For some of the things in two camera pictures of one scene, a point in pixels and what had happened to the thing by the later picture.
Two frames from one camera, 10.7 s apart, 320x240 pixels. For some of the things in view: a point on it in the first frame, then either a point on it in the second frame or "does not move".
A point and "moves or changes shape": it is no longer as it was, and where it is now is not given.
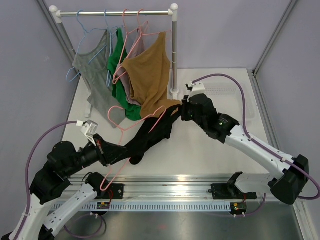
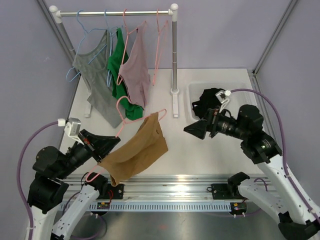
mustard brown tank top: (148, 74) -> (149, 144)
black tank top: (157, 128) moves or changes shape
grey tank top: (93, 68) does not move
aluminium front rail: (178, 187) does not move
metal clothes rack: (56, 15) does not move
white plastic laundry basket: (228, 99) does not move
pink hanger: (142, 34) -> (122, 125)
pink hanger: (151, 128) -> (161, 37)
